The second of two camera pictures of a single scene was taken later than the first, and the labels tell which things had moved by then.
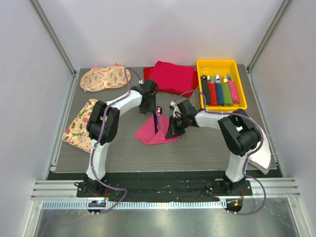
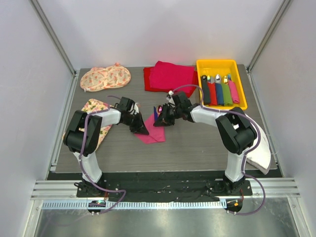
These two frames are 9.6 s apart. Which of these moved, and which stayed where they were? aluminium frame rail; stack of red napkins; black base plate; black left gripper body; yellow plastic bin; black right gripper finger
Moved: black right gripper finger; black left gripper body
Stayed: black base plate; yellow plastic bin; stack of red napkins; aluminium frame rail
